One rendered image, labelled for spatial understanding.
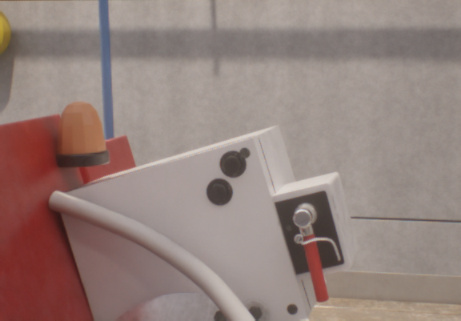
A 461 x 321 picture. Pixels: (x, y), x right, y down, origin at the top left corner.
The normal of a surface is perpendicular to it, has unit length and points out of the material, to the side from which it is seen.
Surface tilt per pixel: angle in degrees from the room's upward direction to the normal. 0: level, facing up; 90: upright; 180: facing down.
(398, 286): 90
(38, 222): 71
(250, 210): 90
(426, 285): 90
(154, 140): 90
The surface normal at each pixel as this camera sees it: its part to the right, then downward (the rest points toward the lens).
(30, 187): 0.92, -0.31
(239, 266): -0.22, 0.11
